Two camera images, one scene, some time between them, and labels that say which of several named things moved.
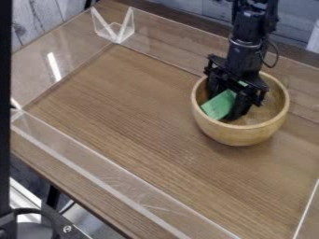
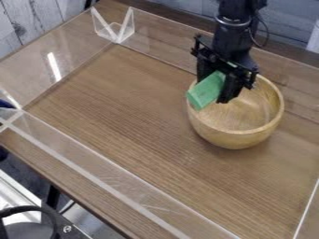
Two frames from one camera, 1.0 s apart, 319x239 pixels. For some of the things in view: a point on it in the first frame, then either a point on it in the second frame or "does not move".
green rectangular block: x=217 y=106 → x=205 y=91
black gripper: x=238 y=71 → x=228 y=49
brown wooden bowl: x=258 y=125 does not move
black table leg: x=54 y=196 does not move
